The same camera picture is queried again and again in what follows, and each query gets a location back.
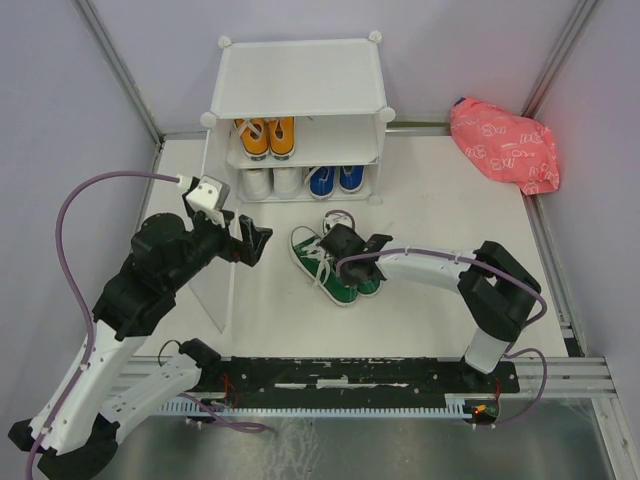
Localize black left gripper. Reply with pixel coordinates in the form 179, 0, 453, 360
167, 206, 273, 290

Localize green canvas sneaker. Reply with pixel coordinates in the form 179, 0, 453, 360
322, 210, 384, 297
289, 226, 358, 307

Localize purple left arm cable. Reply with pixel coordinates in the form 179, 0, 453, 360
24, 170, 184, 480

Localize white leather sneaker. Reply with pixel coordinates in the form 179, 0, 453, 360
242, 169, 272, 201
273, 167, 303, 200

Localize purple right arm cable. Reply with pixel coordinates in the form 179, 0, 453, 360
335, 249, 547, 431

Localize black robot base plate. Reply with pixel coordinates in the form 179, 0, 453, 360
193, 357, 520, 407

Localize orange canvas sneaker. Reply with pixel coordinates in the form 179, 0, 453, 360
268, 117, 296, 160
234, 118, 270, 161

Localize white plastic shoe cabinet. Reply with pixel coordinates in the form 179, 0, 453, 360
201, 31, 395, 205

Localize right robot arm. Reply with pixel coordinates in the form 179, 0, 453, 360
320, 224, 548, 391

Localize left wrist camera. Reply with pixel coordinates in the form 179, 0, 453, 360
178, 176, 231, 226

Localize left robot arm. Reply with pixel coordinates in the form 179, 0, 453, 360
8, 211, 273, 479

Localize aluminium corner frame post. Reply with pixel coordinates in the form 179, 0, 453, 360
521, 0, 602, 118

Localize pink patterned plastic bag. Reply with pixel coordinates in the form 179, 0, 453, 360
450, 96, 560, 196

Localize left aluminium frame post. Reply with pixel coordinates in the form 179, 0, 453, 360
71, 0, 164, 145

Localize blue canvas sneaker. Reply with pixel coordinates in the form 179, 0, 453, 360
339, 165, 365, 194
306, 166, 335, 200

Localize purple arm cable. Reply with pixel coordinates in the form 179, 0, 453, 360
24, 170, 184, 480
335, 249, 547, 431

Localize white slotted cable duct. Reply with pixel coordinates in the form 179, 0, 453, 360
149, 394, 476, 417

